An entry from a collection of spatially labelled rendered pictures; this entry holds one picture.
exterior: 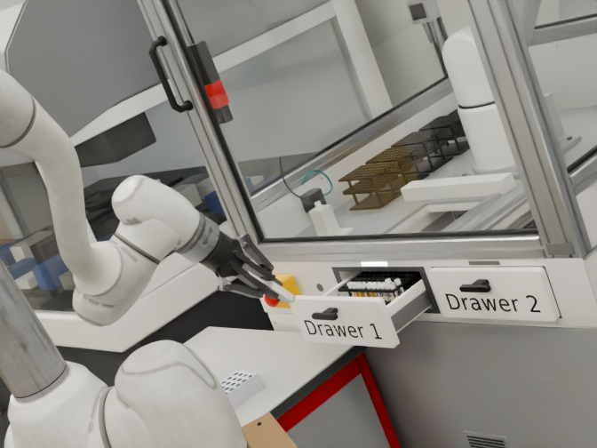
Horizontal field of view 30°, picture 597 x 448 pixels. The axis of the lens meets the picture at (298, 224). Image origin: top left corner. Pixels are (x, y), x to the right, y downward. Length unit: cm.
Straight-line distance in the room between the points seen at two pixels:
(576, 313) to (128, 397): 87
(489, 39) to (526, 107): 14
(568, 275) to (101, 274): 86
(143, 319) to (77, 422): 120
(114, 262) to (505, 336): 81
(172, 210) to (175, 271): 103
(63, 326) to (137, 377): 143
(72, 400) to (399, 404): 103
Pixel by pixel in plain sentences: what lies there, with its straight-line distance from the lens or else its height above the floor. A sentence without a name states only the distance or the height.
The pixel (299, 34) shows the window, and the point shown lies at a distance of 235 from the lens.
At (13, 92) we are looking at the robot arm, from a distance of 169.
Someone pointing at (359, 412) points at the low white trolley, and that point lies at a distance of 261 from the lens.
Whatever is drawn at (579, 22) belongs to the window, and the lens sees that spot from 218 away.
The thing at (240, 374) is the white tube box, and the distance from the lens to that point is 257.
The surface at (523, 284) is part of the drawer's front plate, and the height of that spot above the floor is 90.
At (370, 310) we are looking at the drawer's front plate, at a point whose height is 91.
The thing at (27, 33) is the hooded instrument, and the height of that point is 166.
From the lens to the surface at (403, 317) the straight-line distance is 235.
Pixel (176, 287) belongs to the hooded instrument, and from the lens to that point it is 310.
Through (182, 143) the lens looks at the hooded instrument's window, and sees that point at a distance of 315.
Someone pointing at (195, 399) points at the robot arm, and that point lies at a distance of 180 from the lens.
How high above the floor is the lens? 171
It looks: 15 degrees down
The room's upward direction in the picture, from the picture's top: 22 degrees counter-clockwise
